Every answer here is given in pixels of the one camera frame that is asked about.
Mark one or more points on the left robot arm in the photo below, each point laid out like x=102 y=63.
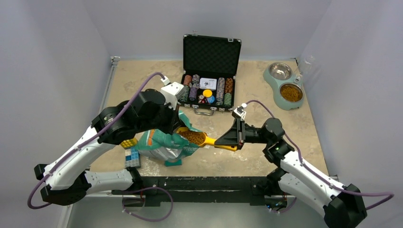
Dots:
x=68 y=179

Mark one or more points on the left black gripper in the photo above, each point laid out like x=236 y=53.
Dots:
x=174 y=120

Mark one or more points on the aluminium frame rail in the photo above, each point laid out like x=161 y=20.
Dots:
x=105 y=211

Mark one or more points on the teal curved block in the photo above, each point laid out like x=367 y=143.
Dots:
x=177 y=162

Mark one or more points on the green pet food bag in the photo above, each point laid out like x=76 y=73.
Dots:
x=157 y=145

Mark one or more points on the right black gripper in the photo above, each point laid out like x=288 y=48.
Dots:
x=235 y=136

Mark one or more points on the clear glass jar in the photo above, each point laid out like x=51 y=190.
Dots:
x=303 y=69

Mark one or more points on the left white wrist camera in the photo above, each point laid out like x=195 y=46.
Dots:
x=172 y=91

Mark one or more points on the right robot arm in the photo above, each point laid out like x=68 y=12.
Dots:
x=339 y=205

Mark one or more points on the yellow plastic scoop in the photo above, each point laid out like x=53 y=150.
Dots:
x=201 y=139

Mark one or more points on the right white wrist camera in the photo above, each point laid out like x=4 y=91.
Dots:
x=239 y=112

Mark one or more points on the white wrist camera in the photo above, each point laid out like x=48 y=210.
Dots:
x=172 y=91
x=239 y=112

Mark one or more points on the toy brick block stack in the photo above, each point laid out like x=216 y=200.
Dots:
x=132 y=156

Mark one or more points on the black poker chip case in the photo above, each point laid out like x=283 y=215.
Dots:
x=213 y=58

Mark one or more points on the double steel pet bowl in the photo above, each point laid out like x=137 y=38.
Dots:
x=286 y=85

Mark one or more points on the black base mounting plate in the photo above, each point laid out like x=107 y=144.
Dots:
x=255 y=191

